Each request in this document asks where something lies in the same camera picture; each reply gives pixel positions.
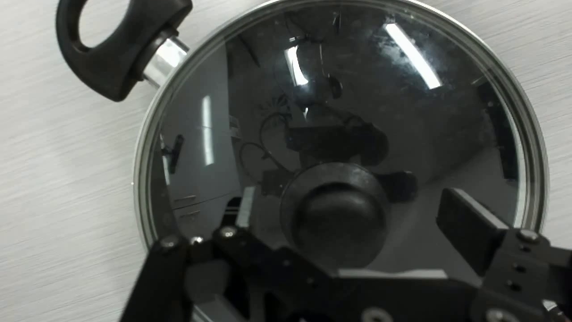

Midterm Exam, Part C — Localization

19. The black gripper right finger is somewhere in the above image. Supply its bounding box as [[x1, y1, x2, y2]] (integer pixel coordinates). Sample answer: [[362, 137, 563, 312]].
[[436, 187, 572, 322]]

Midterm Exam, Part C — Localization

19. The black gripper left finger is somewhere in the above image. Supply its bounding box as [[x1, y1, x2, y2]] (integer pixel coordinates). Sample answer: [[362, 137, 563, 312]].
[[118, 185, 336, 322]]

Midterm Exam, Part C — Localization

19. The glass lid with black knob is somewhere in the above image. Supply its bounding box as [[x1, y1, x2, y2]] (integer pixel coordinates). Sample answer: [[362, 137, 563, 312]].
[[132, 0, 550, 283]]

